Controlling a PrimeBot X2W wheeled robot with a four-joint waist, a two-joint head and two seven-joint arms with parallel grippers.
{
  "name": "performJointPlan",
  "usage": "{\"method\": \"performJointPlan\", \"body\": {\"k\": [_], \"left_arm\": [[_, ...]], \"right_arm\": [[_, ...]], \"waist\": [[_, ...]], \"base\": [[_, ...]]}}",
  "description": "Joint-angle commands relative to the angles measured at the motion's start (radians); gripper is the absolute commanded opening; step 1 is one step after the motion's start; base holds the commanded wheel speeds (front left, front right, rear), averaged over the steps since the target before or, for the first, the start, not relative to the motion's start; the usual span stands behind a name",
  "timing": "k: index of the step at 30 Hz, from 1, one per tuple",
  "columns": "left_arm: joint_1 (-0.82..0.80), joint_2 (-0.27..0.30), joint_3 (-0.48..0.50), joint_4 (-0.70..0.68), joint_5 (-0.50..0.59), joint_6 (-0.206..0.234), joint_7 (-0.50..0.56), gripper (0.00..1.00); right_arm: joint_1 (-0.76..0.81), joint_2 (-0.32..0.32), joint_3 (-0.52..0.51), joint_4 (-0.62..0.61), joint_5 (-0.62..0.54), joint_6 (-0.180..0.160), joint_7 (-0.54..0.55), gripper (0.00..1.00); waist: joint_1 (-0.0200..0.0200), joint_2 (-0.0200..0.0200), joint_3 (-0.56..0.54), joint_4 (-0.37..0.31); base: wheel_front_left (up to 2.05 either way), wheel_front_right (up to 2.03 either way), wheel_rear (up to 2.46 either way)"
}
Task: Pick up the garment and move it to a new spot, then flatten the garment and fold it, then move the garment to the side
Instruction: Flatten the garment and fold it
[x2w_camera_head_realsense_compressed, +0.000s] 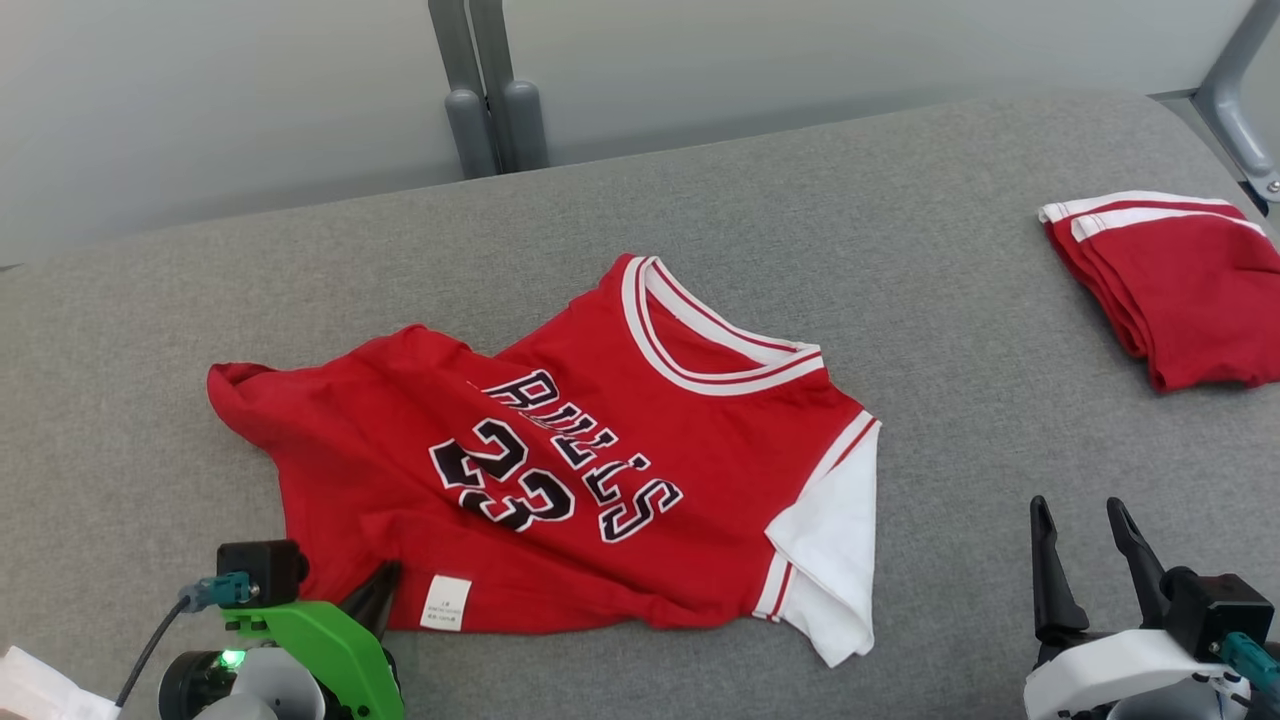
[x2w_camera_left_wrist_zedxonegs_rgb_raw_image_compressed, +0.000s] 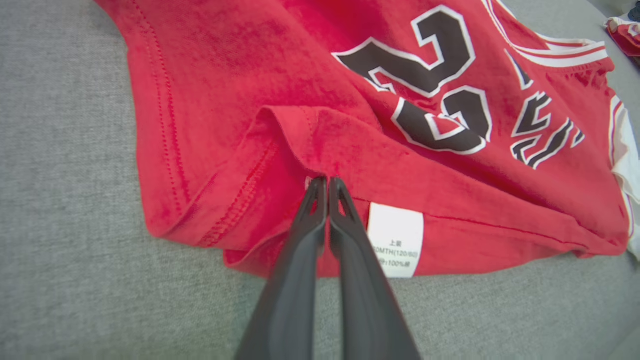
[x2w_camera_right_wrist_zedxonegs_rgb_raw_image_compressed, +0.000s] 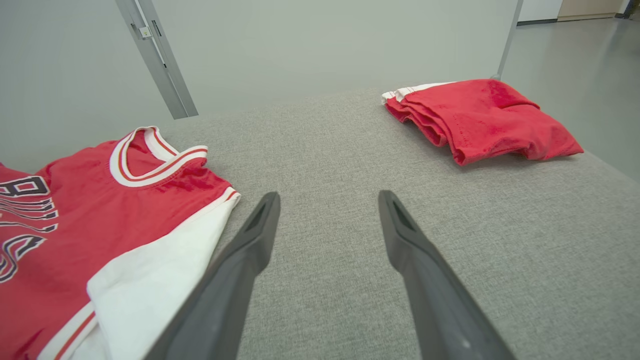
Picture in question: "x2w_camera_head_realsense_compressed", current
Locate red shorts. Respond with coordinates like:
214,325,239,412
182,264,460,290
1038,190,1280,393

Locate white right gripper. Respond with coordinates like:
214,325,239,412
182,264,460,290
1023,496,1253,720

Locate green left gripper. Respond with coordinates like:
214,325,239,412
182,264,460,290
224,560,407,720

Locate grey slanted metal frame post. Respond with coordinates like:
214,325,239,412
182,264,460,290
1190,0,1280,208

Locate black cable with teal plug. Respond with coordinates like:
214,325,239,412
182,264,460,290
113,572,253,709
1218,632,1280,720

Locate grey double post with round feet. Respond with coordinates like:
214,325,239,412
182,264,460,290
428,0,550,181

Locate white crumpled plastic sheet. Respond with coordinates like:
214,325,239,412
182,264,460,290
0,645,123,720

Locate red Bulls basketball jersey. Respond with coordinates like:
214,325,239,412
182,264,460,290
207,253,883,669

